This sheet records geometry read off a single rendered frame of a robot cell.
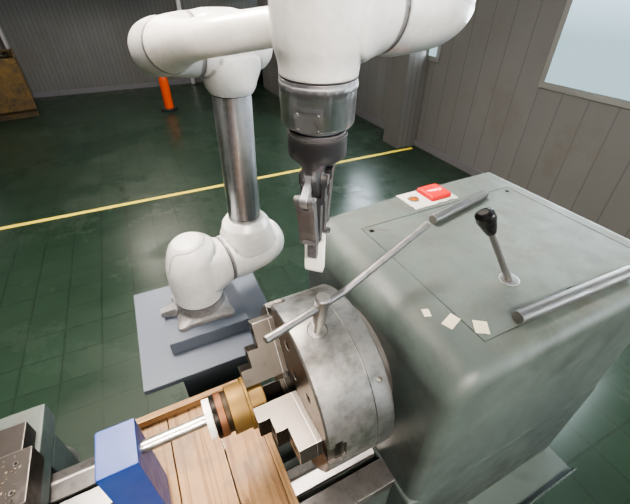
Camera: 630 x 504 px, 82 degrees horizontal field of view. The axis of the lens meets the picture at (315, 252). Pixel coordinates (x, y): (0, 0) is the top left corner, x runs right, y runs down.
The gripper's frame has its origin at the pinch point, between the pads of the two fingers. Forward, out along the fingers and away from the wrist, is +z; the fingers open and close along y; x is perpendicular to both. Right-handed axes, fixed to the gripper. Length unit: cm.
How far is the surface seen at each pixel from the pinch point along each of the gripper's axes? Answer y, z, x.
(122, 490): 31.9, 27.9, -21.4
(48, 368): -24, 140, -155
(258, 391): 13.2, 22.9, -6.2
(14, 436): 28, 38, -53
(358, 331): 4.7, 11.0, 8.9
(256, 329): 6.3, 15.1, -8.8
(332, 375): 12.5, 12.9, 6.6
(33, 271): -86, 146, -235
